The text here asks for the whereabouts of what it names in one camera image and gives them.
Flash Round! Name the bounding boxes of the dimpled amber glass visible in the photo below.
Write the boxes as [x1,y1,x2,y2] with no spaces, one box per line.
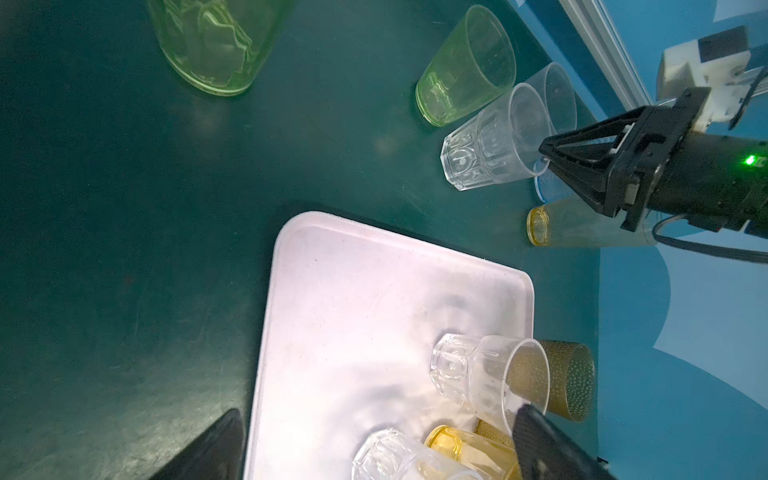
[474,420,515,450]
[507,340,596,422]

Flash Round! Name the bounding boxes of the clear faceted glass three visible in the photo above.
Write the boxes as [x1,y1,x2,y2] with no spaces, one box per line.
[429,333,551,435]

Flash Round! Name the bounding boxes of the right aluminium frame post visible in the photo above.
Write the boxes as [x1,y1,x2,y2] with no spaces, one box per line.
[559,0,652,110]

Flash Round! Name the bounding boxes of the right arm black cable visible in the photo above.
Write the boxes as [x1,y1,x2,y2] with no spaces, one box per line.
[650,212,768,265]

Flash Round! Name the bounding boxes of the clear faceted glass two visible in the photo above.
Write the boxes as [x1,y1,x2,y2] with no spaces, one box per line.
[440,83,551,191]

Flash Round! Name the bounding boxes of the small green transparent glass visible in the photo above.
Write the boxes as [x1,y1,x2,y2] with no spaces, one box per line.
[415,5,517,127]

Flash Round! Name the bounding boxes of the white plastic tray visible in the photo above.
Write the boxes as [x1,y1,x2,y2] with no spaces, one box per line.
[244,212,535,479]

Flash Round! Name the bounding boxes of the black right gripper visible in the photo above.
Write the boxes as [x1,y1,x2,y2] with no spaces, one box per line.
[539,87,767,237]

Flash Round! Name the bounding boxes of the clear faceted glass one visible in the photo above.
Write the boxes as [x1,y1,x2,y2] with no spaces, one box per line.
[351,428,481,480]

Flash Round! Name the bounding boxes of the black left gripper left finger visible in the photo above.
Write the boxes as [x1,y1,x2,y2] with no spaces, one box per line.
[150,409,245,480]

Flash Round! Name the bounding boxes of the clear faceted glass four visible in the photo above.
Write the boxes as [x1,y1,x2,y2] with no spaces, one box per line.
[525,62,577,135]

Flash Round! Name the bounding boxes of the short yellow transparent glass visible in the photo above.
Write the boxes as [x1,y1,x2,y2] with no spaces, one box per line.
[424,425,522,480]

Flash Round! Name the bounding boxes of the tall yellow transparent glass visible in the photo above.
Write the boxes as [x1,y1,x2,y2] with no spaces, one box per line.
[526,196,662,248]

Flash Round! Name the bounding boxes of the tall green transparent glass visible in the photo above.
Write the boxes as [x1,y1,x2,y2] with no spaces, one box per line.
[147,0,295,97]

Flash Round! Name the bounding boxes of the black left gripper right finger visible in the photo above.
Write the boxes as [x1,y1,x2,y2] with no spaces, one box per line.
[512,404,616,480]

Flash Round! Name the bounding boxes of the tall frosted blue glass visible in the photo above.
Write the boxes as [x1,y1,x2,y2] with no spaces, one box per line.
[534,170,576,204]

